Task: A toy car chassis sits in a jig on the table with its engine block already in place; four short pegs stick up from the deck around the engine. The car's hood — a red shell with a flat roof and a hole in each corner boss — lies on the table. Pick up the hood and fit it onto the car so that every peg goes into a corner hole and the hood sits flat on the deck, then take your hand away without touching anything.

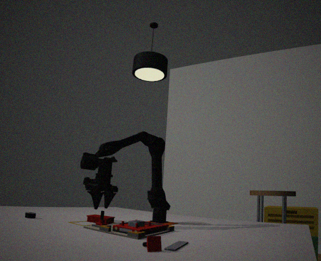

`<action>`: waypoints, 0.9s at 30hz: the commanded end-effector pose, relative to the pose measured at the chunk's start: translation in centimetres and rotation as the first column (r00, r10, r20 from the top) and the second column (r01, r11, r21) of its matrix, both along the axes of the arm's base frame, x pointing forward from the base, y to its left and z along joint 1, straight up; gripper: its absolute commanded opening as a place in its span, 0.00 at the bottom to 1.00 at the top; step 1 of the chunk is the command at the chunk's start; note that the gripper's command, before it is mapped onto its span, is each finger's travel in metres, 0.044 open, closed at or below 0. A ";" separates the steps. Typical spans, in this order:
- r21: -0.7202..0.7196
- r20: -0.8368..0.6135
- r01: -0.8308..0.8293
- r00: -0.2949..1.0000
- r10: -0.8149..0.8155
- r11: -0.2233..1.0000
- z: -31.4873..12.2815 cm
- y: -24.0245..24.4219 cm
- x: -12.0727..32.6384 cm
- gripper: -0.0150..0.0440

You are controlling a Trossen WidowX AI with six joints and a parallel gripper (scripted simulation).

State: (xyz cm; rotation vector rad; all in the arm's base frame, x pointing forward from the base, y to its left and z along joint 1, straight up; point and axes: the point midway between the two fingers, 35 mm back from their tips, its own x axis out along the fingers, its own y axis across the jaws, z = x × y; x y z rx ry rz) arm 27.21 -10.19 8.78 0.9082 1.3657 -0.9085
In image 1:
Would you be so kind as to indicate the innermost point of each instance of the beige flat base plate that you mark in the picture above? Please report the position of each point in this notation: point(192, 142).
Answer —
point(108, 229)

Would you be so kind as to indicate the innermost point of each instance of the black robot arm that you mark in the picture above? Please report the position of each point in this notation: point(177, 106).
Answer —
point(156, 196)

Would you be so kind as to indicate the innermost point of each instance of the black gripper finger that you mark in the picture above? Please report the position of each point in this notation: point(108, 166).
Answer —
point(96, 197)
point(108, 196)

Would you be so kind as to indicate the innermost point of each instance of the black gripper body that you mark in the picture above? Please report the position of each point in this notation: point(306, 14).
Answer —
point(103, 183)

